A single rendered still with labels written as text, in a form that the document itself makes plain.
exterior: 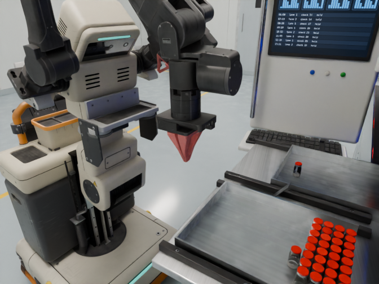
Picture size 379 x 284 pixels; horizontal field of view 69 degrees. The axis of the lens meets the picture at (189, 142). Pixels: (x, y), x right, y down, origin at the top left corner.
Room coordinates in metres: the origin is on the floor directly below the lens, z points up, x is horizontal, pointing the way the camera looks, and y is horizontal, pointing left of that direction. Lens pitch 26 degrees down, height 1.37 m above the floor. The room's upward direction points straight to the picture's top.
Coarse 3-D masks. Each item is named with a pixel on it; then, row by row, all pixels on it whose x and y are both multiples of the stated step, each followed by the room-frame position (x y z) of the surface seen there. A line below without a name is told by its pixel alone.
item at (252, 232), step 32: (224, 192) 0.65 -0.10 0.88; (256, 192) 0.61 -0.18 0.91; (192, 224) 0.50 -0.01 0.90; (224, 224) 0.52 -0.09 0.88; (256, 224) 0.52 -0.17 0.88; (288, 224) 0.52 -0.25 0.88; (352, 224) 0.49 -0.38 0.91; (224, 256) 0.42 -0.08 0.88; (256, 256) 0.42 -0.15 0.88; (288, 256) 0.42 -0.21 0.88
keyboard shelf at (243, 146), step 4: (248, 132) 1.24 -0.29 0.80; (244, 136) 1.20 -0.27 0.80; (244, 140) 1.15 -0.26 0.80; (240, 144) 1.11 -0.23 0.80; (244, 144) 1.11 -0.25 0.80; (248, 144) 1.11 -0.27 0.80; (252, 144) 1.11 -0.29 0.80; (240, 148) 1.09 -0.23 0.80; (244, 148) 1.09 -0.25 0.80; (248, 148) 1.08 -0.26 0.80; (344, 148) 1.08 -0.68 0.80; (344, 152) 1.04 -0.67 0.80; (344, 156) 1.00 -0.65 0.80
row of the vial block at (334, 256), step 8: (336, 232) 0.45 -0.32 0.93; (336, 240) 0.43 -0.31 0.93; (336, 248) 0.40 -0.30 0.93; (328, 256) 0.39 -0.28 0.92; (336, 256) 0.38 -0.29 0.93; (328, 264) 0.37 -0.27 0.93; (336, 264) 0.37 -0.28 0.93; (328, 272) 0.35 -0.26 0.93; (336, 272) 0.36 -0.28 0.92; (328, 280) 0.33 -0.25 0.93
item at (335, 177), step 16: (288, 160) 0.84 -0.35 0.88; (304, 160) 0.84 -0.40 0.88; (320, 160) 0.84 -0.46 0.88; (336, 160) 0.81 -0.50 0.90; (352, 160) 0.79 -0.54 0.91; (272, 176) 0.69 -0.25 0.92; (288, 176) 0.74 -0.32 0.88; (304, 176) 0.74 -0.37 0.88; (320, 176) 0.74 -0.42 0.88; (336, 176) 0.74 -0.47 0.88; (352, 176) 0.74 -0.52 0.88; (368, 176) 0.74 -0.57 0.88; (304, 192) 0.63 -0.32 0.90; (320, 192) 0.65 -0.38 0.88; (336, 192) 0.65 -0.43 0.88; (352, 192) 0.65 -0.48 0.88; (368, 192) 0.65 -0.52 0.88; (352, 208) 0.56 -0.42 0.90; (368, 208) 0.55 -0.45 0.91
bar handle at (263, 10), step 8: (264, 0) 1.24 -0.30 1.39; (264, 8) 1.24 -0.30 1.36; (264, 16) 1.24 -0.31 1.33; (264, 24) 1.24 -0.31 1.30; (264, 32) 1.25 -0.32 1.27; (256, 56) 1.25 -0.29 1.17; (256, 64) 1.25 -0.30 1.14; (256, 72) 1.24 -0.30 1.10; (256, 80) 1.24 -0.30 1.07; (256, 88) 1.24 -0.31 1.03; (256, 96) 1.25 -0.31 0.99; (256, 104) 1.29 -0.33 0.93
